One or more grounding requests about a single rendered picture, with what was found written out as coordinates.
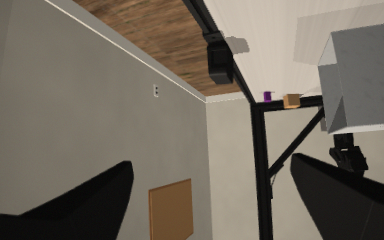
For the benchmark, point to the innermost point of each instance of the tan wooden block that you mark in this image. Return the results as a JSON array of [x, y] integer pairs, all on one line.
[[291, 100]]

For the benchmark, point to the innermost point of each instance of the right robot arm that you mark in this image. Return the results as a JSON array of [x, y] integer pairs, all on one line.
[[348, 159]]

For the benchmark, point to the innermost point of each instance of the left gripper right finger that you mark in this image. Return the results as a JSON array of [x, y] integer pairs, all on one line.
[[342, 204]]

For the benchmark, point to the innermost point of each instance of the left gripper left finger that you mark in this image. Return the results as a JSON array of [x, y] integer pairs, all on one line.
[[94, 210]]

